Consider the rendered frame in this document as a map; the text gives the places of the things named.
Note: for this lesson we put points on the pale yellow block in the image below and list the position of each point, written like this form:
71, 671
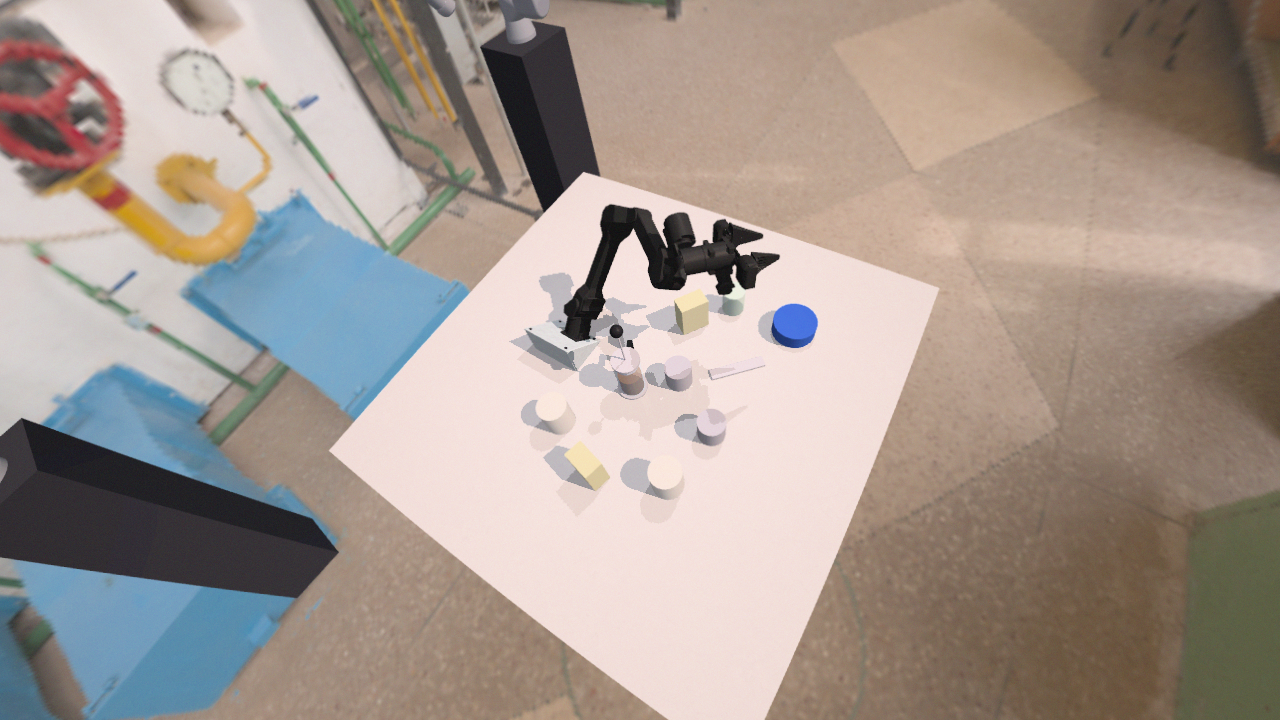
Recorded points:
692, 311
587, 465

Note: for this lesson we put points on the blue short cylinder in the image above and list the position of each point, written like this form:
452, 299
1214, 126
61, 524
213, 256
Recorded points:
794, 325

